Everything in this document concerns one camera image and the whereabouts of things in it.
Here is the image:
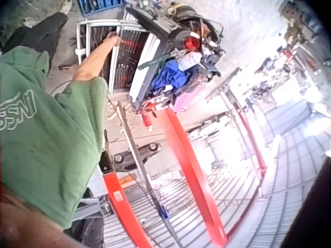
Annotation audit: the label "person's right hand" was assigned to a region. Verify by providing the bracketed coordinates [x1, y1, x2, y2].
[106, 32, 124, 48]

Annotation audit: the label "open drawer with wrenches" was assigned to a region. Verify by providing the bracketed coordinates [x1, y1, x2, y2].
[76, 21, 120, 78]

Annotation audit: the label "blue plastic crate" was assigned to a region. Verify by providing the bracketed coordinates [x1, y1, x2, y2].
[77, 0, 123, 17]

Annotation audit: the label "white tool cart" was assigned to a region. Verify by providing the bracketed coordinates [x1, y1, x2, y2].
[75, 5, 226, 115]

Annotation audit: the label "person's legs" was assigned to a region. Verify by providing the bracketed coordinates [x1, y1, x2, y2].
[1, 12, 69, 76]

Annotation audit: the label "blue cloth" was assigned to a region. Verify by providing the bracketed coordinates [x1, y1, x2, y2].
[151, 59, 193, 91]

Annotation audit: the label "red spray can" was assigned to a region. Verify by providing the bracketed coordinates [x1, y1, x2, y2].
[140, 110, 154, 133]

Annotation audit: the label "dark car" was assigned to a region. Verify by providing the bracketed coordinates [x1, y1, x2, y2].
[113, 142, 162, 172]

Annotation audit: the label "grey metal pole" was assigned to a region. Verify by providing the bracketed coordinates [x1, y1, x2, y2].
[116, 101, 183, 248]

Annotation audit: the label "cluttered workbench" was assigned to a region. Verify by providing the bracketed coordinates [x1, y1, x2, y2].
[248, 0, 331, 109]

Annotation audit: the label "open drawer with red-handled tools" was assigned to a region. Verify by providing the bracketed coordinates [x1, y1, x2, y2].
[109, 27, 151, 91]

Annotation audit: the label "coiled black hose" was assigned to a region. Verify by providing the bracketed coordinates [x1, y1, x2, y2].
[167, 3, 200, 22]

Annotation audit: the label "red car lift post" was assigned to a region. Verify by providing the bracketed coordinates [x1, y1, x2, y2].
[232, 102, 268, 177]
[102, 171, 154, 248]
[164, 108, 229, 247]

